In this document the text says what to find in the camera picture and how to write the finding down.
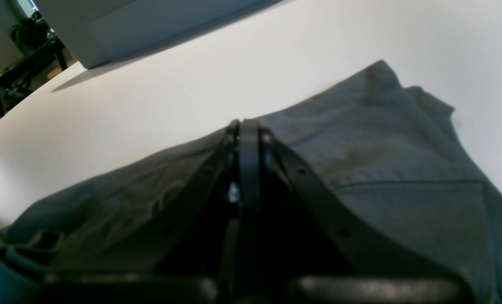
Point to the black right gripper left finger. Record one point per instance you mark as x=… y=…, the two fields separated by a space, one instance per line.
x=175 y=257

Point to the black frame in background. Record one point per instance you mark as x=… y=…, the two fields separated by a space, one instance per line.
x=40 y=48

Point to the grey T-shirt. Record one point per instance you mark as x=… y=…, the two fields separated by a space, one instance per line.
x=389 y=153

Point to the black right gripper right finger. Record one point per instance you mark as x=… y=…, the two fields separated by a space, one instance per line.
x=329 y=255

